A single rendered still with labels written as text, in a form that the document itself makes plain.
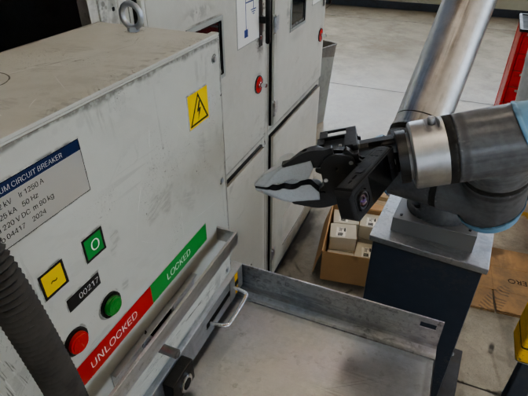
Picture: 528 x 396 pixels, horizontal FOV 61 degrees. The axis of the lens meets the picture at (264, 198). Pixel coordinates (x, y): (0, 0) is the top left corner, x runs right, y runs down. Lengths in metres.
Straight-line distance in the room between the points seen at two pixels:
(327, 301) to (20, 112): 0.67
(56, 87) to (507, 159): 0.52
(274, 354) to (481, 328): 1.47
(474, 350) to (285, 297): 1.30
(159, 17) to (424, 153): 0.63
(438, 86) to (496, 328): 1.63
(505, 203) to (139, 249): 0.49
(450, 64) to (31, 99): 0.60
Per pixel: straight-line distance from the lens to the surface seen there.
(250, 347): 0.90
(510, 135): 0.60
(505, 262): 2.62
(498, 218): 0.72
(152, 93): 0.57
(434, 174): 0.60
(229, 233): 0.80
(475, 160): 0.60
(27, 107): 0.49
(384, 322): 0.93
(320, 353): 0.89
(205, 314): 0.85
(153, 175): 0.60
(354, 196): 0.53
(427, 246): 1.34
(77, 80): 0.55
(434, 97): 0.77
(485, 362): 2.12
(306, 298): 0.95
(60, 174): 0.47
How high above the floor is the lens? 1.56
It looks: 34 degrees down
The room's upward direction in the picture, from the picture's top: straight up
